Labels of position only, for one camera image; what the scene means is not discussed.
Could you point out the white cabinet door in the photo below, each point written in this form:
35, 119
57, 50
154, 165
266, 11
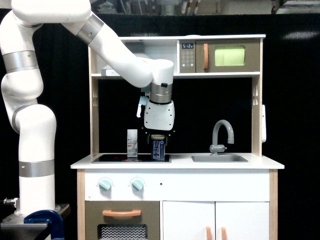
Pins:
188, 220
242, 220

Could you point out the grey range hood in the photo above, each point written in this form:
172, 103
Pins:
137, 48

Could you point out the grey sink basin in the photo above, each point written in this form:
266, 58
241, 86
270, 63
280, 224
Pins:
219, 159

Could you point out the right mint knob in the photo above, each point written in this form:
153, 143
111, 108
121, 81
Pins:
137, 184

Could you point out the right white cabinet door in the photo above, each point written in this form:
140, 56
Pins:
242, 220

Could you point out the toy oven door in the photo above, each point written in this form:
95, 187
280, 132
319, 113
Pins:
122, 220

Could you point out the mint knob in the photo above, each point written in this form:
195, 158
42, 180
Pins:
105, 184
137, 184

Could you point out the left mint knob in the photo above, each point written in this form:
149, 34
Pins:
105, 184

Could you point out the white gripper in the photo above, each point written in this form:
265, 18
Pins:
158, 119

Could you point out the toy cleaver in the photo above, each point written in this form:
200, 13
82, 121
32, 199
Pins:
144, 97

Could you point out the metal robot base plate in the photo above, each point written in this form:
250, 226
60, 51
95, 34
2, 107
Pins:
41, 225

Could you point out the black stovetop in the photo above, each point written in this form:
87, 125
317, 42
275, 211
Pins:
123, 158

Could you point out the left white cabinet door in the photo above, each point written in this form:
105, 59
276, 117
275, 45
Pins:
188, 220

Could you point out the white milk carton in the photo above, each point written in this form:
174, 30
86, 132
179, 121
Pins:
132, 143

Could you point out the toy kitchen unit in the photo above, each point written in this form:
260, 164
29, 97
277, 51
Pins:
217, 113

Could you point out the blue spam can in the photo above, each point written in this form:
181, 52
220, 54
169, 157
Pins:
158, 143

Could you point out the toy microwave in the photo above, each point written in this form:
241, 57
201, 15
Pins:
219, 55

